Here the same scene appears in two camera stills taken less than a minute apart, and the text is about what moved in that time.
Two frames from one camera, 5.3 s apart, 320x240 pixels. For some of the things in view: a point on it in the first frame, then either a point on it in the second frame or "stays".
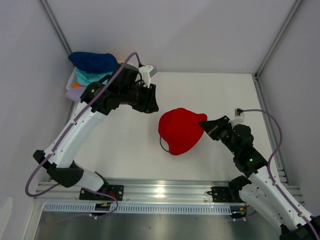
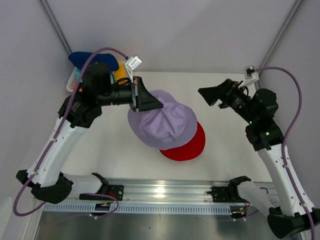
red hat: x=181 y=128 -> x=189 y=151
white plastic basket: x=72 y=79 stays
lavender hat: x=74 y=94 -> x=171 y=127
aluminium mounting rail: x=135 y=191 stays
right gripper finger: x=209 y=125 -> x=212 y=94
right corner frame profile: x=296 y=7 stays
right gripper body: x=226 y=130 -> x=236 y=99
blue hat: x=93 y=62 stays
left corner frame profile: x=55 y=26 stays
